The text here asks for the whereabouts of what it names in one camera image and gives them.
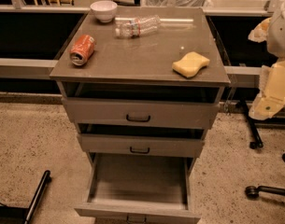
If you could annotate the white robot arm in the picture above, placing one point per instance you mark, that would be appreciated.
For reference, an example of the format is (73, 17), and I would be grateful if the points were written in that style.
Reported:
(275, 40)

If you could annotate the orange soda can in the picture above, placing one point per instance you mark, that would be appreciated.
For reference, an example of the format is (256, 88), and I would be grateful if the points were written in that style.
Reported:
(82, 50)

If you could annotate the top grey drawer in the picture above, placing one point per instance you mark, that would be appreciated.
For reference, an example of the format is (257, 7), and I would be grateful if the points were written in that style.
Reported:
(141, 113)

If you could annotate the white bowl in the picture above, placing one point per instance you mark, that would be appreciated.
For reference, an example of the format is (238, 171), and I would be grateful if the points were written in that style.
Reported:
(104, 11)

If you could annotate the middle grey drawer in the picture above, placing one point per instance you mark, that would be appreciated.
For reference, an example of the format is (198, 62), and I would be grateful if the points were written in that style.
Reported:
(138, 145)

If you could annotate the black stand leg left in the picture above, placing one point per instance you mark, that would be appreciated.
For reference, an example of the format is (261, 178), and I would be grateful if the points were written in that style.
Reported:
(44, 181)

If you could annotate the bottom grey drawer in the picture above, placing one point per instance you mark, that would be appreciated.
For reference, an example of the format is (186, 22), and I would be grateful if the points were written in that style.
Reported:
(139, 190)

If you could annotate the grey drawer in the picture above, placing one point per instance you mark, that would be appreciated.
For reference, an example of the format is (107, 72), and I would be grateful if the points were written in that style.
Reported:
(138, 145)
(141, 113)
(139, 190)

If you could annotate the grey drawer cabinet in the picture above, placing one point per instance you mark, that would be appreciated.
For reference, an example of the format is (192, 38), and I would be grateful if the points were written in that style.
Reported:
(141, 68)

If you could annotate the yellow sponge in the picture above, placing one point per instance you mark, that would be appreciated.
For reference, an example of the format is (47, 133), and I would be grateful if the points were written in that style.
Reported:
(190, 64)

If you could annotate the black stand leg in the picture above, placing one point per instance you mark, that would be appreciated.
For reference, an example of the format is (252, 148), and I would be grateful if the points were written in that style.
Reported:
(256, 141)
(44, 181)

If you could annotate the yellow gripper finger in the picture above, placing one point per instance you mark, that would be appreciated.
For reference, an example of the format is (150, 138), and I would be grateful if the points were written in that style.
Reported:
(271, 97)
(259, 33)

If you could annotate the black stand leg right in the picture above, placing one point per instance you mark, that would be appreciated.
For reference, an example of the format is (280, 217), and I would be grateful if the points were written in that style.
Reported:
(256, 141)

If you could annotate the clear plastic water bottle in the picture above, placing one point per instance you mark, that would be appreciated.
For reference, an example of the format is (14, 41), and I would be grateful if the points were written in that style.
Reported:
(137, 27)

